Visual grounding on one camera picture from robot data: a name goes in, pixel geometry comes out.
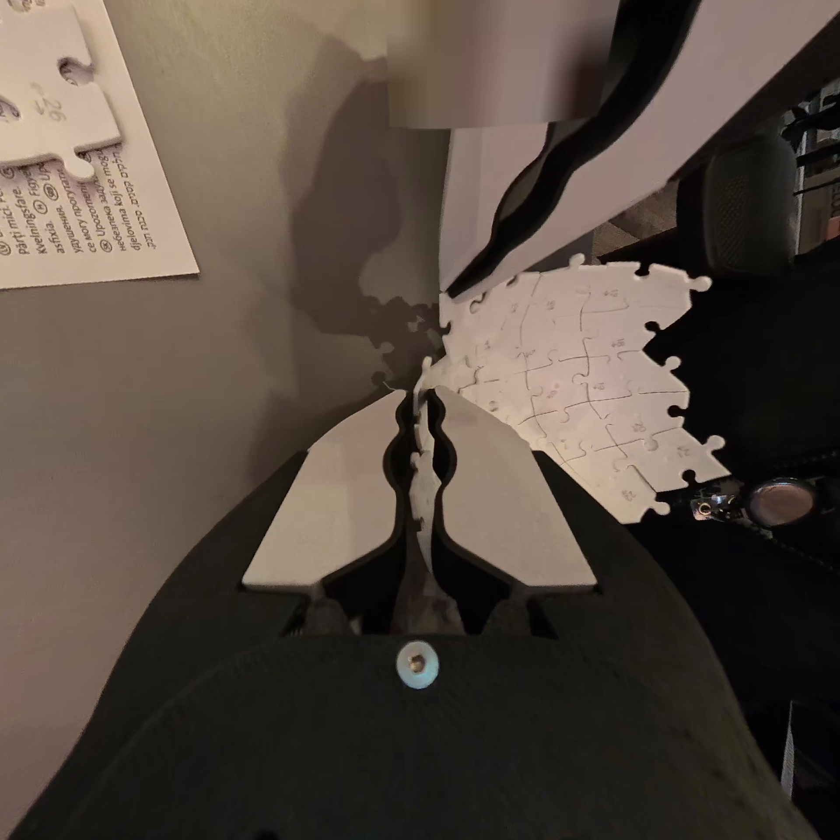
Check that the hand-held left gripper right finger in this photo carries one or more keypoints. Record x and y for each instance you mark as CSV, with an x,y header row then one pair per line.
x,y
518,525

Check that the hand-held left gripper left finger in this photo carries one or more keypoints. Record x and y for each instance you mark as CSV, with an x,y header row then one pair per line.
x,y
321,525

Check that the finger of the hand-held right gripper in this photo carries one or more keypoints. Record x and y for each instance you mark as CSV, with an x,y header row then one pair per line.
x,y
472,197
722,79

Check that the partly built puzzle ball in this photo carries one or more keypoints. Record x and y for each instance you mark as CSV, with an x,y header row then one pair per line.
x,y
590,367

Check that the white puzzle piece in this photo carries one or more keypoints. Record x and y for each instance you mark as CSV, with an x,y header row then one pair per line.
x,y
46,98

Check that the grey mesh office chair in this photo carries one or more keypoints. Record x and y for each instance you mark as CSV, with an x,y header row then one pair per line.
x,y
748,203

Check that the dark round clip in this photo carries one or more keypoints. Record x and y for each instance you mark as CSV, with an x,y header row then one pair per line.
x,y
787,500

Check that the white instruction leaflet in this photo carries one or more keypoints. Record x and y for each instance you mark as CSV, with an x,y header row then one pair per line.
x,y
131,216

